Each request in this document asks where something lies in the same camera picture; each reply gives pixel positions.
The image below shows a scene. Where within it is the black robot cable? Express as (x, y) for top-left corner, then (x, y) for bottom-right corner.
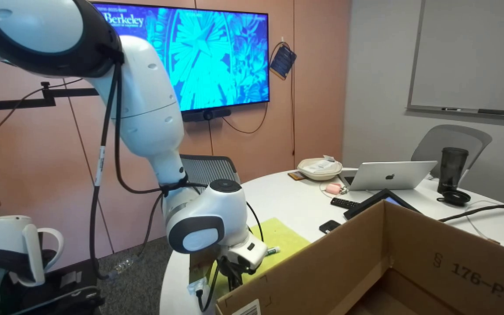
(85, 60), (265, 314)

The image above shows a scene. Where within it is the pink computer mouse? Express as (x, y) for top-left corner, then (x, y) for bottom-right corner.
(319, 181), (347, 198)

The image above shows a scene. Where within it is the silver laptop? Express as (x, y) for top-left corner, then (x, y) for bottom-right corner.
(342, 160), (438, 193)

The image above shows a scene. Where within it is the white bowl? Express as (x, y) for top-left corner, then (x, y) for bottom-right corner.
(295, 155), (344, 184)

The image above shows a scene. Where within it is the black remote control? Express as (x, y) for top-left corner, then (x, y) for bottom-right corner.
(328, 197), (361, 212)

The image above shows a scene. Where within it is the black bar under television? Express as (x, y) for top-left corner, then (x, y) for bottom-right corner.
(179, 107), (234, 125)

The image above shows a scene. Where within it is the black table cable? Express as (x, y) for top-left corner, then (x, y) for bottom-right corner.
(437, 202), (504, 226)

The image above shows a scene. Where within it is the whiteboard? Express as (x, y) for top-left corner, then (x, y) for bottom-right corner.
(403, 0), (504, 128)

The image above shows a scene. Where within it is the small wall mounted tablet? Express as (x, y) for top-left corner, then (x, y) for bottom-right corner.
(269, 44), (298, 81)

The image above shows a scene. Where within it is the black smartphone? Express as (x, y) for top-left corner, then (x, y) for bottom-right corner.
(316, 219), (342, 237)

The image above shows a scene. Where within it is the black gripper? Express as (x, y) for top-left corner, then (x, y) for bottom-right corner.
(214, 256), (251, 293)

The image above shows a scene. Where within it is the yellow towel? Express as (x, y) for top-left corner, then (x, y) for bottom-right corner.
(188, 216), (312, 302)

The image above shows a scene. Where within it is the wall television screen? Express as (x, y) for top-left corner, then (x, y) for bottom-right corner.
(88, 0), (272, 116)

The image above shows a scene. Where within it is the gray mesh office chair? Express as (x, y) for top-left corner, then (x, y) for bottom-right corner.
(178, 153), (242, 190)

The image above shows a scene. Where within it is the brown cardboard box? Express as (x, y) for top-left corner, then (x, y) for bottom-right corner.
(213, 200), (504, 315)

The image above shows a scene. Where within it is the dark tumbler cup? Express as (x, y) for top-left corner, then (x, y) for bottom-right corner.
(435, 146), (470, 198)

